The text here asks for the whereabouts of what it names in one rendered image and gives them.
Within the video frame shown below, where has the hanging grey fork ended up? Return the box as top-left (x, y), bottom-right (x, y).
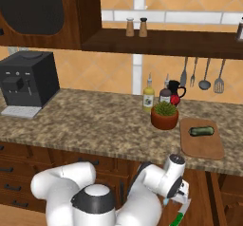
top-left (189, 57), bottom-right (199, 88)

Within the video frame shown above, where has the black cupboard door handle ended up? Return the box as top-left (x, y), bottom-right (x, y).
top-left (119, 179), bottom-right (125, 206)

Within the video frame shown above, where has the potted plant in brown pot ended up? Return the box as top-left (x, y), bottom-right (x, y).
top-left (150, 101), bottom-right (180, 131)

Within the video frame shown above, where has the green cucumber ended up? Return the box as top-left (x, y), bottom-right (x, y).
top-left (188, 125), bottom-right (215, 138)

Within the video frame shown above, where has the hanging grey ladle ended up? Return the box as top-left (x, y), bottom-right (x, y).
top-left (197, 57), bottom-right (212, 91)

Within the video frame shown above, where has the dark vinegar bottle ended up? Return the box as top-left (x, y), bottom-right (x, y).
top-left (159, 73), bottom-right (173, 104)

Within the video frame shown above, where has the wooden shaker with white top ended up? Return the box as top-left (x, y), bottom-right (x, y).
top-left (125, 17), bottom-right (136, 38)

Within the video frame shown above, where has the hanging grey knife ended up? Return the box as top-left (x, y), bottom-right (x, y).
top-left (179, 56), bottom-right (189, 88)

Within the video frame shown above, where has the wooden cupboard with dark window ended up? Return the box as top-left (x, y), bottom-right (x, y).
top-left (0, 0), bottom-right (103, 51)

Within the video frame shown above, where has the black coffee machine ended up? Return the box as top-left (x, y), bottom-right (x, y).
top-left (0, 49), bottom-right (61, 120)

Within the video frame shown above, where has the wooden cupboard door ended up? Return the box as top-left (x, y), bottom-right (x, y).
top-left (217, 174), bottom-right (243, 226)
top-left (94, 169), bottom-right (140, 211)

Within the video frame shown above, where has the wooden cutting board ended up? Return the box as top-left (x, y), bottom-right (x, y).
top-left (178, 117), bottom-right (226, 160)

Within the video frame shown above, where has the hanging grey slotted spatula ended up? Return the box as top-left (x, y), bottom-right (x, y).
top-left (213, 58), bottom-right (227, 94)

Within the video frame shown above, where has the black and red jug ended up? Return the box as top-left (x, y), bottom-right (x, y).
top-left (167, 80), bottom-right (187, 107)

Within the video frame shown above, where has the dark wooden shelf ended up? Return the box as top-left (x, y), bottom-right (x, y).
top-left (81, 28), bottom-right (243, 61)

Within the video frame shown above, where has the wooden shaker with black top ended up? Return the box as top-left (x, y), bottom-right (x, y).
top-left (139, 17), bottom-right (149, 38)

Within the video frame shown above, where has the yellow oil bottle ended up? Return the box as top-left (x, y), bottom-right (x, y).
top-left (142, 72), bottom-right (156, 113)

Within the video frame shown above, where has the wide wooden drawer front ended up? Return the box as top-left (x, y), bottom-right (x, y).
top-left (51, 148), bottom-right (140, 176)

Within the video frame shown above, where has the green-handled peeler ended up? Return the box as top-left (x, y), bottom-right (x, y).
top-left (170, 198), bottom-right (193, 226)

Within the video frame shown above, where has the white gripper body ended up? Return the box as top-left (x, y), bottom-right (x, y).
top-left (174, 181), bottom-right (193, 206)

